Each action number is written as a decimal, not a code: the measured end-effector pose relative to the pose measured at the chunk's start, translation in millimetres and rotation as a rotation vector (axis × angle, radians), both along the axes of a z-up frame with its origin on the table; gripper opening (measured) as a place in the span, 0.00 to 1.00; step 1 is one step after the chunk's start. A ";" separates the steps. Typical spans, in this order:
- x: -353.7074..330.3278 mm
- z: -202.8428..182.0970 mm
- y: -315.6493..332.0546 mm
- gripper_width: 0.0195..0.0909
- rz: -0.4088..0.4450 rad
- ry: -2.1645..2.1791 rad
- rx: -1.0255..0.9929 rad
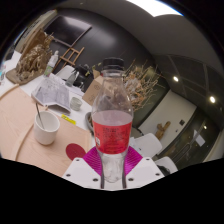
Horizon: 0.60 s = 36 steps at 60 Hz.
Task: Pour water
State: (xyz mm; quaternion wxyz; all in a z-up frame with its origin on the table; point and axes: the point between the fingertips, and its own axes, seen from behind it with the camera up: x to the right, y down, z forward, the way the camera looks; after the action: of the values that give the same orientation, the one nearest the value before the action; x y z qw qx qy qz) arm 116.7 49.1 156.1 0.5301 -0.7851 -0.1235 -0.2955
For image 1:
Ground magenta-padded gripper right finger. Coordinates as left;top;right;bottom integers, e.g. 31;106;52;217
123;145;165;189

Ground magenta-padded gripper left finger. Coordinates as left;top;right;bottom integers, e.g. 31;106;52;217
62;146;103;189

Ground clear red-labelled drink bottle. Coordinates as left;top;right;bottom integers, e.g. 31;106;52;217
90;57;134;184

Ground flat round red coaster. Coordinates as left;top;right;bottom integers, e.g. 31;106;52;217
65;142;88;161

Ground light wooden board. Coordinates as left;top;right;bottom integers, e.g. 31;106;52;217
0;83;39;159
14;114;93;178

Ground wooden figure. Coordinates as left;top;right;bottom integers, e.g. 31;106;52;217
155;120;172;141

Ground white ceramic mug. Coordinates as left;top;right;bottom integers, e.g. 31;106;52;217
33;110;61;146

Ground yellow tag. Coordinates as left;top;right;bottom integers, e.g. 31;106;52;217
60;113;78;126

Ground small white bowl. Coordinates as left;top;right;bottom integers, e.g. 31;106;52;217
69;96;83;112

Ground metal spoon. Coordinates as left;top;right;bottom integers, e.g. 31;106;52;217
34;101;46;131

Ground brown cardboard box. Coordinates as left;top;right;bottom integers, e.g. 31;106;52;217
81;69;105;107

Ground open printed magazine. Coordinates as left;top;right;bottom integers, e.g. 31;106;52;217
30;73;73;113

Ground dried plant in dark pot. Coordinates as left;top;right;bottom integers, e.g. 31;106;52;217
121;59;165;138

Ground grey bottle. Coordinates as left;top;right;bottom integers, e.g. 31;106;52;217
65;70;78;88

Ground round ceiling spotlights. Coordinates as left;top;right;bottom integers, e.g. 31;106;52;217
172;75;217;104

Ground green-labelled spray bottle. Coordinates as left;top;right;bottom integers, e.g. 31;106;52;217
43;50;60;77

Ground wooden easel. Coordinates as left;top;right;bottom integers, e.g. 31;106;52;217
54;45;85;70

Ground brown sculpture on base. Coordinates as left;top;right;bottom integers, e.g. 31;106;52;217
5;31;54;85

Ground long ceiling light strip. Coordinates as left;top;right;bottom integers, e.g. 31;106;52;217
126;0;184;18

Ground black wall screen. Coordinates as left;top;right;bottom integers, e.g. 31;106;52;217
44;14;93;48

